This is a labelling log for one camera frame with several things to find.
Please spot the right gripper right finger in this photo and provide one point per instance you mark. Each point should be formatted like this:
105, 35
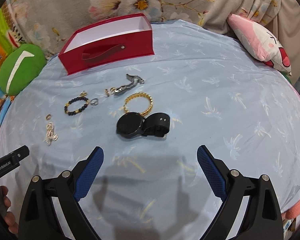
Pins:
262, 218

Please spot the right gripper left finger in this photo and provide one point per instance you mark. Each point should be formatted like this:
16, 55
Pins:
38, 218

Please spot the black smartwatch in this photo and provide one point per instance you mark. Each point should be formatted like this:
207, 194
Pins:
133, 124

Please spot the gold chain bangle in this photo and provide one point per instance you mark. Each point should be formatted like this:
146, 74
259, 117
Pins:
139, 102

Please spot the silver metal wristwatch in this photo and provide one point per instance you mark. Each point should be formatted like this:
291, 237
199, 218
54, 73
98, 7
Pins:
134, 80

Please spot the red open jewelry box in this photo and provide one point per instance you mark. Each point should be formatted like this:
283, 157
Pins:
107, 41

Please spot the left human hand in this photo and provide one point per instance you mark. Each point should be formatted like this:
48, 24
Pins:
9, 218

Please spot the green round cushion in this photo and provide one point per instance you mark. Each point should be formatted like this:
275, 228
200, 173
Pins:
20, 68

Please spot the gold earring cluster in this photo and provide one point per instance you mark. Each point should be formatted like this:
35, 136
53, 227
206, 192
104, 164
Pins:
109, 92

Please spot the light blue bed sheet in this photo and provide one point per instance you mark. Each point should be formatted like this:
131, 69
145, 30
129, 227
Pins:
216, 95

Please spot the grey floral blanket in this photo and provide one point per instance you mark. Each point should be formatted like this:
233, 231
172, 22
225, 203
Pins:
49, 23

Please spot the pink white plush pillow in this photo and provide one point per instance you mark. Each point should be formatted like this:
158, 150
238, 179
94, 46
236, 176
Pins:
261, 43

